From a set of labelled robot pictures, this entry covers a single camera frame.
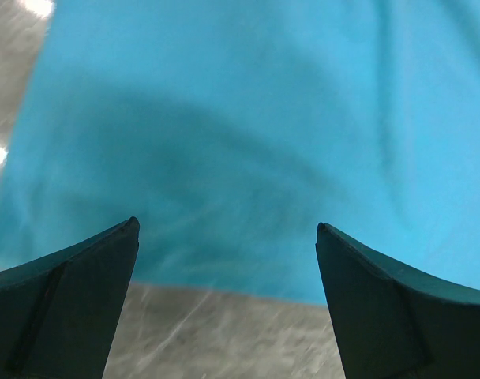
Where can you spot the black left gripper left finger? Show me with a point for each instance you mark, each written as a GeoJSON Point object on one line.
{"type": "Point", "coordinates": [59, 313]}

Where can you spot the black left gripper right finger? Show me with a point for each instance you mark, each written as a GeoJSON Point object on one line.
{"type": "Point", "coordinates": [392, 320]}

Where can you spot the turquoise t shirt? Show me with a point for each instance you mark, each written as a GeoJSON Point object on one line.
{"type": "Point", "coordinates": [231, 129]}

